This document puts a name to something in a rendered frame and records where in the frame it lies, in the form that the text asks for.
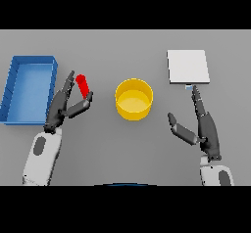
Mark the pale square measuring scale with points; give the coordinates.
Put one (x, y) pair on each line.
(188, 66)

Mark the blue tray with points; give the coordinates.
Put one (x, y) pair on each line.
(28, 90)

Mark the yellow bowl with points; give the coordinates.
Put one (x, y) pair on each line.
(134, 100)

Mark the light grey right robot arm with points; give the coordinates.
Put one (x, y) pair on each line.
(215, 175)

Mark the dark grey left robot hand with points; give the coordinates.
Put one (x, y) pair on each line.
(58, 106)

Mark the red beaker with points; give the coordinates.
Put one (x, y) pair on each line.
(83, 86)

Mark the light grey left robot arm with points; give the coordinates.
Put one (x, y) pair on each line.
(42, 158)

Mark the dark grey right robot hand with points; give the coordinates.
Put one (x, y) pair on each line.
(209, 130)

